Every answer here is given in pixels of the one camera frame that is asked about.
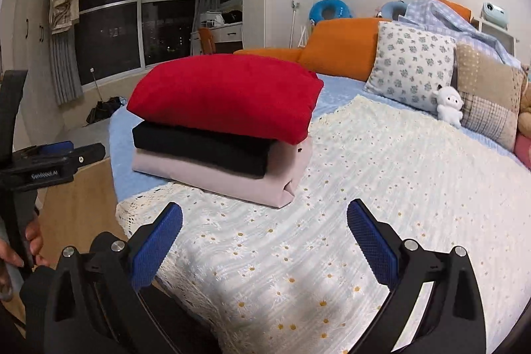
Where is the light blue bed sheet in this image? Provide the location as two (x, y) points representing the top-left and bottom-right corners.
(110, 76), (530, 209)

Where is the white retro monitor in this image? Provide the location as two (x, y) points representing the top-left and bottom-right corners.
(471, 17), (518, 57)

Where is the folded pink garment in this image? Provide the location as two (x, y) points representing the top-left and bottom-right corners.
(132, 137), (312, 208)

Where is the orange sofa bed frame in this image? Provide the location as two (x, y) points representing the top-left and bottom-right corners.
(228, 0), (472, 88)

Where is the brown bear plush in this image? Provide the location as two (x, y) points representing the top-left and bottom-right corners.
(517, 66), (531, 138)

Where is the beige patchwork pillow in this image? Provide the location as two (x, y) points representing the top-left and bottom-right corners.
(455, 43), (526, 152)

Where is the floral white pillow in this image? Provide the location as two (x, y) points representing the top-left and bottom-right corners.
(365, 22), (456, 113)

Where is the teal mini projector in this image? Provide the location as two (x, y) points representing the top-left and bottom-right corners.
(482, 2), (508, 29)

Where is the red polo sweater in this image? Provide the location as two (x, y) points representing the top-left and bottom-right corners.
(127, 54), (323, 145)

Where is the white desk by window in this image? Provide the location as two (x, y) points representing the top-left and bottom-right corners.
(190, 22), (243, 56)

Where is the small white plush sheep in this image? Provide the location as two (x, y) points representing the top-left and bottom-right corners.
(433, 86), (464, 128)

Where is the white daisy eyelet blanket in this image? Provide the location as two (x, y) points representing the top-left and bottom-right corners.
(116, 96), (530, 353)

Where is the light blue neck pillow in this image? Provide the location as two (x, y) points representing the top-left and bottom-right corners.
(376, 0), (409, 21)

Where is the person left hand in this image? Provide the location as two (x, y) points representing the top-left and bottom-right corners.
(0, 212), (50, 270)

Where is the folded black garment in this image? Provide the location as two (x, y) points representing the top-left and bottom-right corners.
(132, 120), (274, 177)

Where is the orange chair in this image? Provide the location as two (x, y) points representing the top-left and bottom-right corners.
(198, 27), (217, 55)

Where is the pink strawberry bear plush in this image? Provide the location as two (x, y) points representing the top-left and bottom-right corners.
(514, 133), (531, 169)

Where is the blue checkered blanket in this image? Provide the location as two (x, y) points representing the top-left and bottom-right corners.
(398, 0), (522, 69)

